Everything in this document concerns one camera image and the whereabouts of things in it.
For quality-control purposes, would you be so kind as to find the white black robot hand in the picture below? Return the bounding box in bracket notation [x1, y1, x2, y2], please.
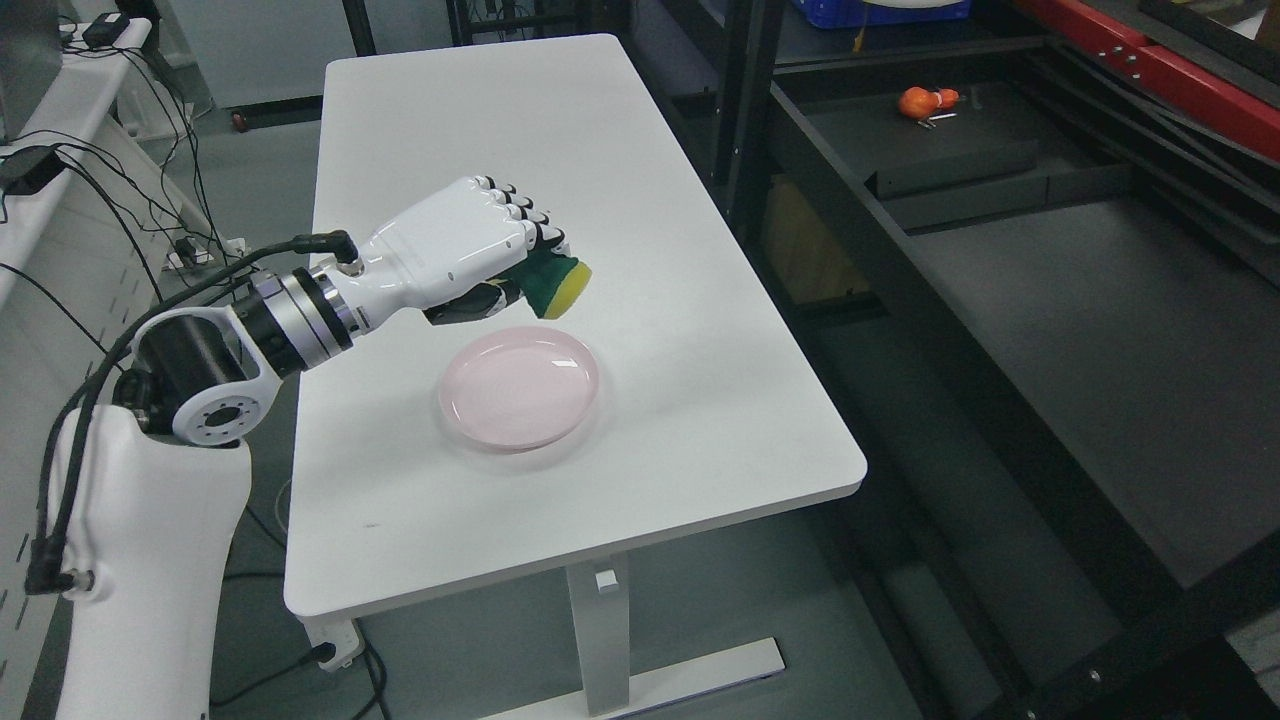
[314, 176, 567, 332]

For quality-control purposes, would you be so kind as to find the green yellow sponge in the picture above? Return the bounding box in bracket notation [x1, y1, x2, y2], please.
[508, 250, 593, 320]

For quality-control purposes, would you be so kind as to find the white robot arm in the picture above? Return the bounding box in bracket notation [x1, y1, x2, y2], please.
[24, 269, 360, 719]

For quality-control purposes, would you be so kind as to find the orange toy on shelf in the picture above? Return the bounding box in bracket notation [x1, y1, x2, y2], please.
[896, 86, 961, 122]

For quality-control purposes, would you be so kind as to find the black metal shelf rack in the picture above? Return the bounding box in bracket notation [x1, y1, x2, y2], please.
[621, 1, 1277, 719]

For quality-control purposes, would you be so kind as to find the pink round plate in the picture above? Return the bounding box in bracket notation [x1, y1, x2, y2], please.
[436, 325, 602, 452]

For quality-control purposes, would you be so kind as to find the white power strip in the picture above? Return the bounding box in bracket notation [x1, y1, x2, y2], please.
[163, 234, 247, 272]

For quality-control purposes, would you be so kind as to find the white rectangular table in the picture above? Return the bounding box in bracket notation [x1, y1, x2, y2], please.
[283, 35, 867, 719]

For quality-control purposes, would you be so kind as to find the white side desk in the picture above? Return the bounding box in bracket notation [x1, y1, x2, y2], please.
[1, 19, 210, 719]

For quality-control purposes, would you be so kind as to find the black power adapter brick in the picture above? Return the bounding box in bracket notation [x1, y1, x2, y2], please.
[1, 145, 67, 197]

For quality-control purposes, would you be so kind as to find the blue plastic crate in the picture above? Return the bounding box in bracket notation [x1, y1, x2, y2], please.
[792, 1, 972, 29]

